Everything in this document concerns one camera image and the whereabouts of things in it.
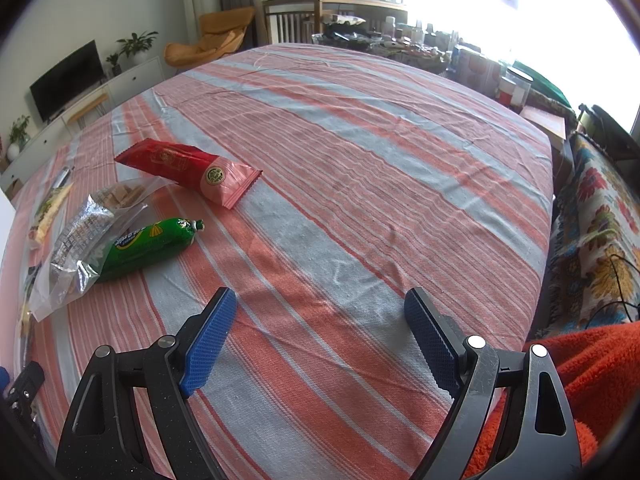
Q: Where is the dark wooden railed crib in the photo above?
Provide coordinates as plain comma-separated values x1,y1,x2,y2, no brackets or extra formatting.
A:
262,0,408,46

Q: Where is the row of jars and bottles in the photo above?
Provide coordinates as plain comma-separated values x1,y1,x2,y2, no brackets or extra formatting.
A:
312,15,533,108

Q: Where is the window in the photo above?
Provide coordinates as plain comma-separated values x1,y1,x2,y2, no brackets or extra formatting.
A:
400,0,640,126

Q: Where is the striped orange grey tablecloth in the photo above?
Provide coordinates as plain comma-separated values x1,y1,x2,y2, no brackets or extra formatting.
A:
0,42,556,480

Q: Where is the wooden bench with metal legs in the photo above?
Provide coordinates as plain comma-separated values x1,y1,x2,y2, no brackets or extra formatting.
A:
67,91,110,133

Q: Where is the red snack packet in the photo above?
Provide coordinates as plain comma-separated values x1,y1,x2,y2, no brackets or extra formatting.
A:
114,139,263,210

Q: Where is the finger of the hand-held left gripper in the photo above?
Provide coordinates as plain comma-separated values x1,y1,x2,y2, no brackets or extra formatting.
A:
2,362,45,441

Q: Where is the orange lounge chair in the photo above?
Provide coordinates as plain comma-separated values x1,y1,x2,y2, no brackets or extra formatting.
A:
164,6,257,68

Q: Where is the white television cabinet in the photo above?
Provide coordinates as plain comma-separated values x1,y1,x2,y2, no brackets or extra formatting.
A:
0,55,166,188

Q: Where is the green plant in glass vase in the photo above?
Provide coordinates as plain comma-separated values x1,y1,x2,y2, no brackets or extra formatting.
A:
7,115,32,146

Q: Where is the white cardboard box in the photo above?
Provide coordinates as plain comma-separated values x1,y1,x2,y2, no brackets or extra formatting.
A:
0,187,13,281

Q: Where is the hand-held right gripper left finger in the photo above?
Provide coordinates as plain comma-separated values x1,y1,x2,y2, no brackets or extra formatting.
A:
55,287,237,480

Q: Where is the clear packet of brown cakes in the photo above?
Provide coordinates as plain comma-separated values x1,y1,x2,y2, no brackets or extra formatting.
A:
27,178,171,322

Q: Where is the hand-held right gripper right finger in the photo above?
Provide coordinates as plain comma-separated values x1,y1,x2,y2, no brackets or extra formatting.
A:
404,287,583,480

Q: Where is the large leafy potted plant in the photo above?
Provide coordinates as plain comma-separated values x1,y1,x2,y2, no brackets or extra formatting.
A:
116,31,158,66

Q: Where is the black bag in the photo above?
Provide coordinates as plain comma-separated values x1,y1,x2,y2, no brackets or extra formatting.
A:
577,104,640,161

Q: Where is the black television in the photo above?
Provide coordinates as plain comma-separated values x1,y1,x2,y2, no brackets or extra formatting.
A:
29,40,107,123

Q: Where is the black cable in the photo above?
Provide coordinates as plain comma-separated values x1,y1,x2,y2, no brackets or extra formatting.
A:
607,255,640,321

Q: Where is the flat brown box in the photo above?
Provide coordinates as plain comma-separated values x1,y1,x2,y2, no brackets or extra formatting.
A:
522,104,568,142

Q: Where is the small green candy packet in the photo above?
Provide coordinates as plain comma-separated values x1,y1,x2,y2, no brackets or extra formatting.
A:
92,217,206,283

